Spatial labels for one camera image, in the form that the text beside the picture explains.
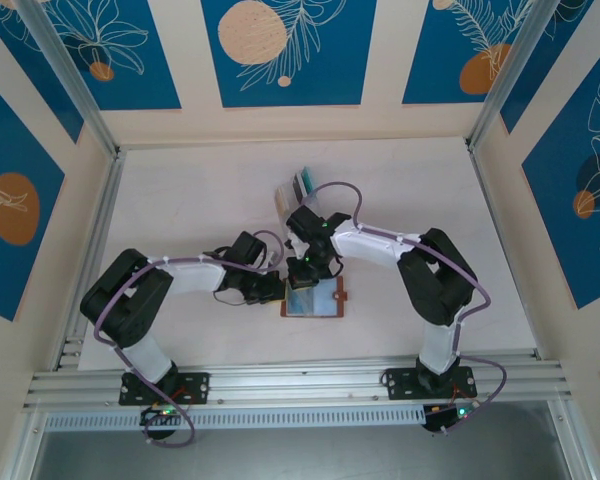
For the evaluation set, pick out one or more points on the light blue VIP card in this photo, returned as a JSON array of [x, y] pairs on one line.
[[299, 303]]

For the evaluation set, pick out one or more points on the brown leather card holder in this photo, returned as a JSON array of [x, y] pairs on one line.
[[327, 303]]

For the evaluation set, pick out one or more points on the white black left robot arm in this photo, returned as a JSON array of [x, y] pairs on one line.
[[195, 277]]

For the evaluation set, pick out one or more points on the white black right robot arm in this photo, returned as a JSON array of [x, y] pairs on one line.
[[365, 245]]

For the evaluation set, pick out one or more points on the clear acrylic card stand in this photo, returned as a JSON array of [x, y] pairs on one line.
[[281, 216]]

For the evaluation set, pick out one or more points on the teal credit card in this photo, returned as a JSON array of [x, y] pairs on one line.
[[308, 178]]

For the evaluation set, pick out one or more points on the grey metal panel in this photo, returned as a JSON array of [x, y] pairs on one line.
[[300, 455]]

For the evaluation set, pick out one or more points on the black controller board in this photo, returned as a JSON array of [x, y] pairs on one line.
[[152, 416], [437, 419]]

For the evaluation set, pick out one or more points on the long aluminium frame rail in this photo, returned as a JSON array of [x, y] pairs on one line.
[[300, 382]]

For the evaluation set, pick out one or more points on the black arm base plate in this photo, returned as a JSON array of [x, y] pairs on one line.
[[397, 382], [200, 387]]

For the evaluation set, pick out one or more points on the aluminium side rail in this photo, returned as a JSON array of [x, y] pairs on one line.
[[495, 225], [97, 240]]

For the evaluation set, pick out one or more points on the blue floral wall poster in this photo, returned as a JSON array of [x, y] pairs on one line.
[[40, 85], [430, 50], [145, 75], [540, 75], [10, 150], [330, 75], [555, 200]]

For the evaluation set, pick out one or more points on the aluminium frame leg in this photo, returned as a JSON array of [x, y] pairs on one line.
[[30, 450], [570, 450]]

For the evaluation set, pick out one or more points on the aluminium frame post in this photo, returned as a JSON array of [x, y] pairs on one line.
[[65, 65], [510, 65]]

